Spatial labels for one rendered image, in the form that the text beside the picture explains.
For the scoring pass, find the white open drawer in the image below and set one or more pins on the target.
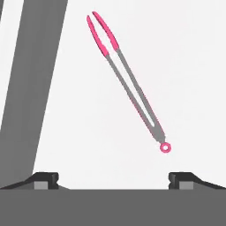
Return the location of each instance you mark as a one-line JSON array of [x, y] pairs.
[[123, 97]]

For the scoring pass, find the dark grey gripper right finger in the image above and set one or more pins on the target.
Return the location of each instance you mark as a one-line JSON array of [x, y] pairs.
[[180, 178]]

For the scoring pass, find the pink and grey tongs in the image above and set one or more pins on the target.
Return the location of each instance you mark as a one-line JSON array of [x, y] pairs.
[[131, 89]]

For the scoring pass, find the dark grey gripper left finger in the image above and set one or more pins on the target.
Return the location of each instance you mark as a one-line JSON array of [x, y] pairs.
[[45, 178]]

